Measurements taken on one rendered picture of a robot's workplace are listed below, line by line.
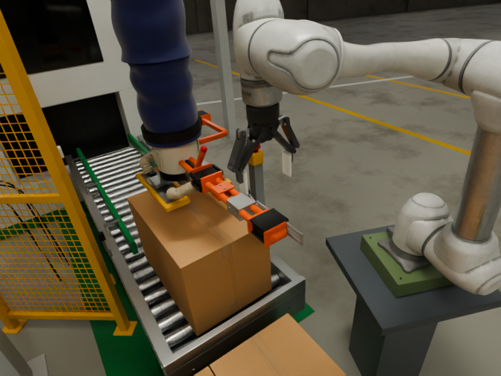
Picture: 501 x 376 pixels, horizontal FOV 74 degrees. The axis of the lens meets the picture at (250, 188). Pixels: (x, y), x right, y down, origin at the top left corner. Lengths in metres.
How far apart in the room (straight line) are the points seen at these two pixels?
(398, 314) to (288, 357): 0.45
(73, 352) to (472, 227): 2.15
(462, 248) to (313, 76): 0.83
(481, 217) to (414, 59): 0.49
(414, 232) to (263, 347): 0.74
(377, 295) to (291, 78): 1.05
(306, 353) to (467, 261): 0.68
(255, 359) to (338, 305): 0.99
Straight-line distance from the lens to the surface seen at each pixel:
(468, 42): 1.01
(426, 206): 1.32
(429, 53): 0.95
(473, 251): 1.21
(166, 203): 1.28
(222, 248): 1.29
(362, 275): 1.47
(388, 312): 1.37
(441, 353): 2.28
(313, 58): 0.52
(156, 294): 1.75
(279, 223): 0.89
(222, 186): 1.08
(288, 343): 1.49
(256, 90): 0.71
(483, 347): 2.40
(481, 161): 1.04
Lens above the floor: 1.80
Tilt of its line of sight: 32 degrees down
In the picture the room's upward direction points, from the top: 5 degrees counter-clockwise
